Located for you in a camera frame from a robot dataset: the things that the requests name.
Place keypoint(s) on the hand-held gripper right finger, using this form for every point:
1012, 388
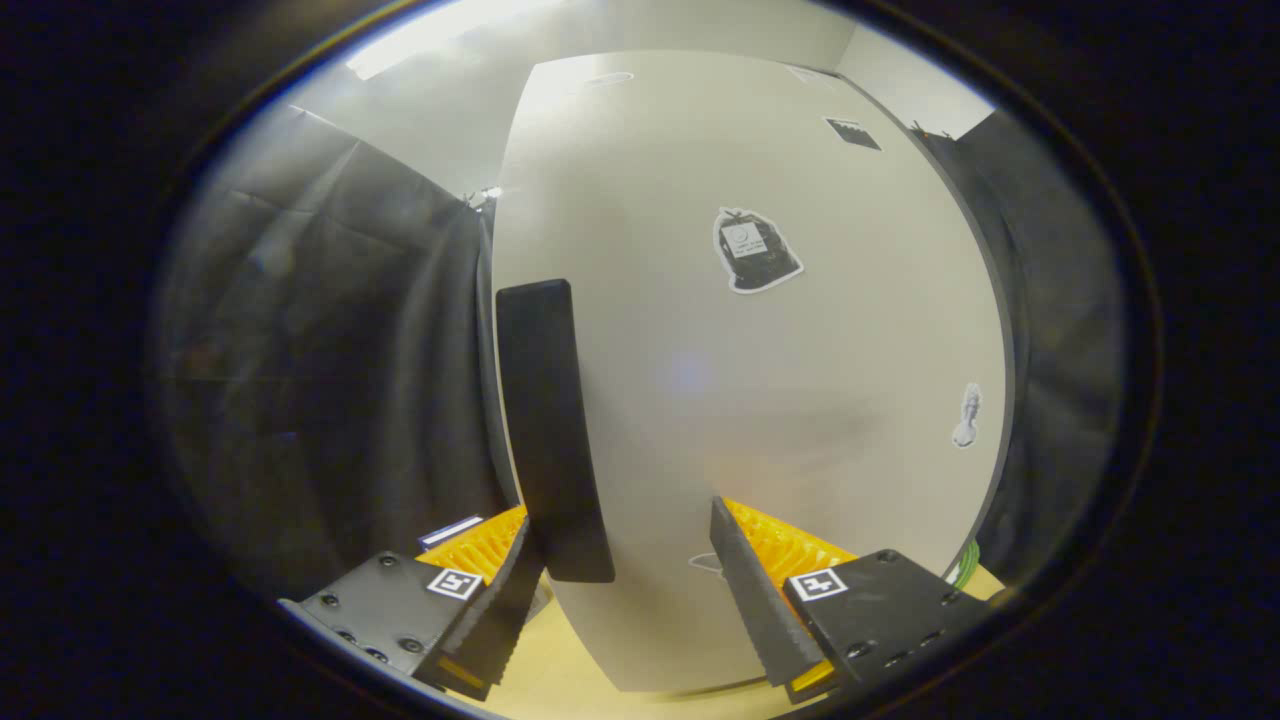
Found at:
755, 600

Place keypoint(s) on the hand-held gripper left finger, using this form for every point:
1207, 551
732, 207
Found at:
500, 620

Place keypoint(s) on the grey shoe cabinet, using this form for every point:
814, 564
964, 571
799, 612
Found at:
486, 330

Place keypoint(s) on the stack of books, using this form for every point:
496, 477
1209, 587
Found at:
450, 530

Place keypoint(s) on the black backdrop cloth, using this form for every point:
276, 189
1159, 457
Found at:
320, 350

